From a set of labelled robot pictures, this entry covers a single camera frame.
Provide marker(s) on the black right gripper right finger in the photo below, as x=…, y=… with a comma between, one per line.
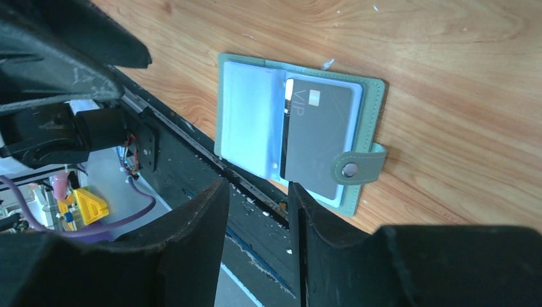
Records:
x=337, y=264

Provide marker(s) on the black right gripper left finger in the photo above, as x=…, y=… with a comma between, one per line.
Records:
x=172, y=261

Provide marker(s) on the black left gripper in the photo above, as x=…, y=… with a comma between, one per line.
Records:
x=38, y=69

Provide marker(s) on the teal card holder wallet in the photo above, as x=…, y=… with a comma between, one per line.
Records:
x=250, y=124

